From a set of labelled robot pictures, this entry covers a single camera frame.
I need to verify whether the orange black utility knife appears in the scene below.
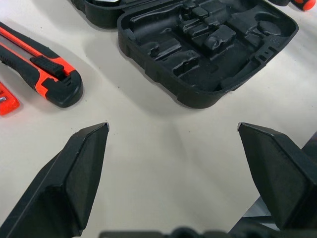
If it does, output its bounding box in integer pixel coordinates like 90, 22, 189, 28
0, 21, 84, 109

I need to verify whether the orange wedge-shaped tool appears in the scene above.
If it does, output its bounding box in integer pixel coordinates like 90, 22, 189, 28
0, 81, 20, 117

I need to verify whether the black tool case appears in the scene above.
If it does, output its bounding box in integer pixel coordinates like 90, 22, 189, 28
70, 0, 300, 109

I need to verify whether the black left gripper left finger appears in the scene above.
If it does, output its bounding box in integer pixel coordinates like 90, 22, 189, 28
0, 122, 110, 238

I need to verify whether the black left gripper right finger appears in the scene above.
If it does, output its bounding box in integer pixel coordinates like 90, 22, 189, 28
237, 121, 317, 231

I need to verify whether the orange black thick-handled screwdriver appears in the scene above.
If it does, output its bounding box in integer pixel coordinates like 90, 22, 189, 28
291, 0, 313, 12

